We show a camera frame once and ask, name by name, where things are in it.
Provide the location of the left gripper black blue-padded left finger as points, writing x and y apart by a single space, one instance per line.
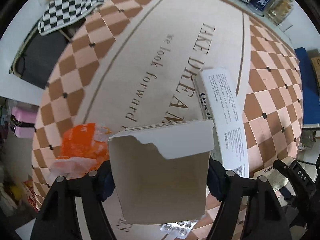
58 219

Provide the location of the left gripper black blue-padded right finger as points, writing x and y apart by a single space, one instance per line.
264 217

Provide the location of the long white Doctor box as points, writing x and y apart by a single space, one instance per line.
217 97

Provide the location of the green and white box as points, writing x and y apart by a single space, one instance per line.
160 171

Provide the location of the red cardboard box on floor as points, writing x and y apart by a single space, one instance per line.
32 198

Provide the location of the orange plastic wrapper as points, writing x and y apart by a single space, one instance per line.
84 148

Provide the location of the small silver blister pack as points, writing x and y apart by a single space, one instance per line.
179 229

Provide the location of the blue board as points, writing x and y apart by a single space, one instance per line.
309 89

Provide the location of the pink suitcase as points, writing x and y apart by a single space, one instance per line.
23 122

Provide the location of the checkered pink tablecloth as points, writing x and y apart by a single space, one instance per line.
135 65

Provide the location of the clear jar of snacks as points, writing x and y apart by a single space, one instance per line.
278 10

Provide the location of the black white checkered cloth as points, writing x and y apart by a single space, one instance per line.
62 13

